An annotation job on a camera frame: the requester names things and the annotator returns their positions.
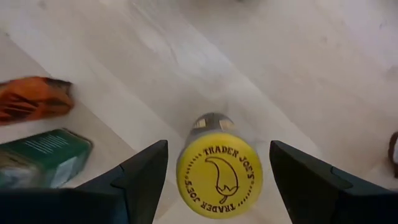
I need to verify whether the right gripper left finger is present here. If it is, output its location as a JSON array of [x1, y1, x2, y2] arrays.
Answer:
[[0, 139, 169, 224]]

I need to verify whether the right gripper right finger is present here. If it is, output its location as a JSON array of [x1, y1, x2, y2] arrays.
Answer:
[[269, 140, 398, 224]]

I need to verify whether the yellow lid spice jar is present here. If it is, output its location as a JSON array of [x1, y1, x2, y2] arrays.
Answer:
[[175, 112, 264, 220]]

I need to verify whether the green lid spice jar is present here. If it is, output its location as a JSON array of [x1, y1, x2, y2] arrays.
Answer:
[[0, 128, 93, 189]]

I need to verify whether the taco seasoning mix packet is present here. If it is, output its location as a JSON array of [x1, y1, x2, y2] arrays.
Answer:
[[0, 76, 75, 126], [387, 132, 398, 179]]

